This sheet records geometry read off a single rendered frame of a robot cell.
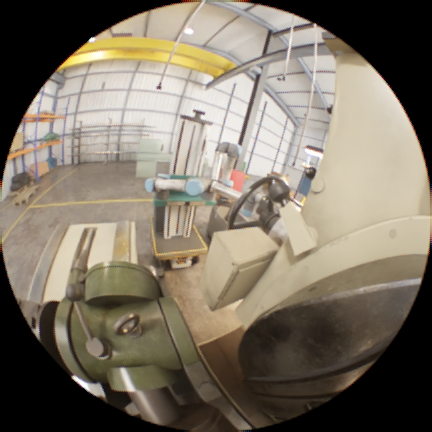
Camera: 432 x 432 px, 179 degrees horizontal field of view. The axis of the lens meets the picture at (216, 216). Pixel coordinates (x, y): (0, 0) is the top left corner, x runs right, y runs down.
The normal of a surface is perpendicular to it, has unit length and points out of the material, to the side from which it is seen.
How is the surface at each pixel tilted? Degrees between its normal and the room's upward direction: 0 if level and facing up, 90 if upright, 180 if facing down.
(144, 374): 20
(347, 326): 90
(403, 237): 90
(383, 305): 90
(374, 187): 90
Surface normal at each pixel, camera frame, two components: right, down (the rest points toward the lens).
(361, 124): -0.86, 0.04
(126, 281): 0.52, -0.81
